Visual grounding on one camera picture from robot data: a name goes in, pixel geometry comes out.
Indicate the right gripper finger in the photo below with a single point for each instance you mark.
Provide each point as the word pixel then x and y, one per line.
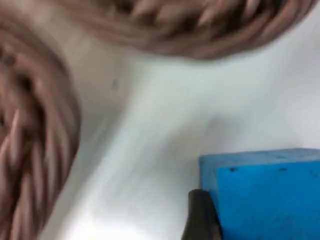
pixel 200 217

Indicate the blue cube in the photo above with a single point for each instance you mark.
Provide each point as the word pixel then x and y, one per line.
pixel 265 197

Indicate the brown wicker basket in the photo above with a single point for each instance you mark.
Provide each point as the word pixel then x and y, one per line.
pixel 32 140
pixel 205 27

